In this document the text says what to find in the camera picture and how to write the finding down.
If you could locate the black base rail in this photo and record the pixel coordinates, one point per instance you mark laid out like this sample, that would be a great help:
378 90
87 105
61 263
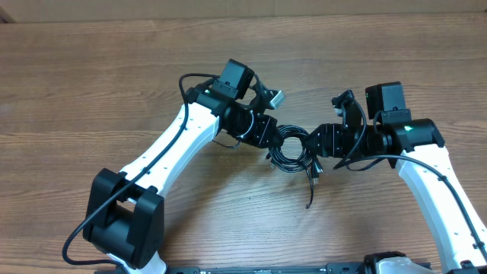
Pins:
329 268

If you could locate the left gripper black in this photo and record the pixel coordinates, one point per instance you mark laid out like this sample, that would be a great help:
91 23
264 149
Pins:
266 123

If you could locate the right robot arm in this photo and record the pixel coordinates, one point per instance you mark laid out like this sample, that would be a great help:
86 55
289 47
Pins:
415 148

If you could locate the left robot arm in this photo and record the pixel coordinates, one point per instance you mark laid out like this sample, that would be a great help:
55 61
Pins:
125 213

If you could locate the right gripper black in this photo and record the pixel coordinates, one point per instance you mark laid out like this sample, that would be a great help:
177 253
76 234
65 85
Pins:
329 139

